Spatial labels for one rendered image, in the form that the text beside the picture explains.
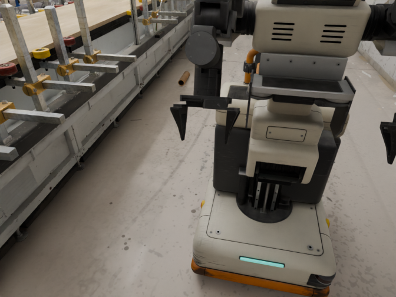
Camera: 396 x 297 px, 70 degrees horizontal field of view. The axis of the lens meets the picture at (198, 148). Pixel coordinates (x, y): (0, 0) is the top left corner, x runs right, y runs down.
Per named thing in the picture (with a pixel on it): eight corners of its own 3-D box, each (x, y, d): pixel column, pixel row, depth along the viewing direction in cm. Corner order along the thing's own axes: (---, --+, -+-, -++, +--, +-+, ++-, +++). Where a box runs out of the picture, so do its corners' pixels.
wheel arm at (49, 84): (96, 91, 128) (94, 82, 125) (93, 94, 125) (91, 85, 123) (12, 84, 134) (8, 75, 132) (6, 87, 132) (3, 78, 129)
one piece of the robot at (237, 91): (217, 177, 176) (224, 38, 128) (309, 190, 166) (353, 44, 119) (208, 218, 149) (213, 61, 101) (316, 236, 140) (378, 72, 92)
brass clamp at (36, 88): (54, 85, 134) (50, 75, 131) (35, 96, 123) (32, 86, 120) (42, 84, 135) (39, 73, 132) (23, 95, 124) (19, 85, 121)
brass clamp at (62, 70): (81, 68, 154) (79, 59, 151) (68, 76, 143) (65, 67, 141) (71, 67, 155) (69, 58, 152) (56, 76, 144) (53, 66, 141)
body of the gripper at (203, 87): (227, 106, 56) (230, 68, 55) (178, 103, 58) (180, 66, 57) (231, 106, 62) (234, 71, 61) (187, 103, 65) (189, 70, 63)
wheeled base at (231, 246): (211, 184, 190) (213, 155, 176) (310, 198, 180) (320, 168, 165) (188, 277, 136) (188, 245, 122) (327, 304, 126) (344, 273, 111)
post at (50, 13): (79, 100, 158) (54, 5, 130) (76, 103, 155) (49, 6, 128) (73, 100, 158) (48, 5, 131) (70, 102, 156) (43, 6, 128)
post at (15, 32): (50, 115, 135) (12, 3, 108) (45, 118, 133) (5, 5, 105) (43, 114, 136) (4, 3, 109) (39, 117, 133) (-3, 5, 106)
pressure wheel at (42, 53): (35, 72, 151) (27, 50, 145) (45, 67, 158) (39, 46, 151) (48, 73, 149) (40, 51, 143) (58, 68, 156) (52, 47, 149)
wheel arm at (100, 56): (137, 62, 169) (136, 55, 167) (135, 63, 167) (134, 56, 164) (71, 58, 176) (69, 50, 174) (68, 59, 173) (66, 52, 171)
